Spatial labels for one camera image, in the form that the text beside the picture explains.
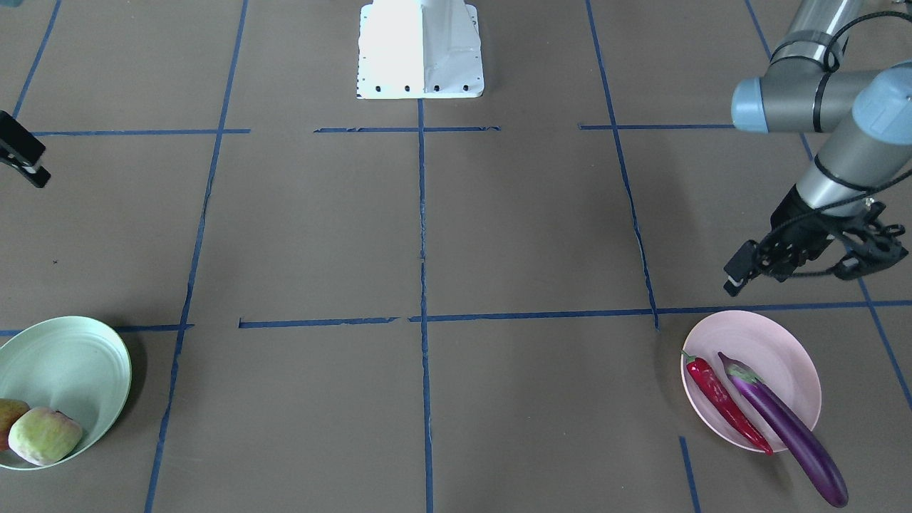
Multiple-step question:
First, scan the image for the pink plate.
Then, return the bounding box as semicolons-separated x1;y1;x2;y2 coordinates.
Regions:
680;311;823;452

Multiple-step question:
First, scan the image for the red yellow apple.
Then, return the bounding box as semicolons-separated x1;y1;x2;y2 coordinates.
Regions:
0;398;31;452

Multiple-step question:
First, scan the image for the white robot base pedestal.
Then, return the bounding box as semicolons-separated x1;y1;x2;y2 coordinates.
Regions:
356;1;485;100

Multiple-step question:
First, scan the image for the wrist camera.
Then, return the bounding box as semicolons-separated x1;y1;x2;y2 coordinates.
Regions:
833;201;909;281

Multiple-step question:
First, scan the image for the red chili pepper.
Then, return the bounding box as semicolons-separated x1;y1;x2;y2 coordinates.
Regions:
681;351;773;455

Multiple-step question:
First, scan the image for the pale green pink peach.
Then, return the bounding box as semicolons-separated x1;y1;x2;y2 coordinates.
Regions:
9;407;83;465

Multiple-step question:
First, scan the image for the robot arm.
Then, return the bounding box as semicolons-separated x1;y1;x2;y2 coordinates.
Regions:
724;1;911;296

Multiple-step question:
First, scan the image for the green plate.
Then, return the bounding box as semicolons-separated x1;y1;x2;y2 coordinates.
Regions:
1;316;133;463

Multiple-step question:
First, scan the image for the purple eggplant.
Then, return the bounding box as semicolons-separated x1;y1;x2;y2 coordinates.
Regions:
717;351;849;509

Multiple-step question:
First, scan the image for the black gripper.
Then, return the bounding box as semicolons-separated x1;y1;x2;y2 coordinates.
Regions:
723;185;846;296

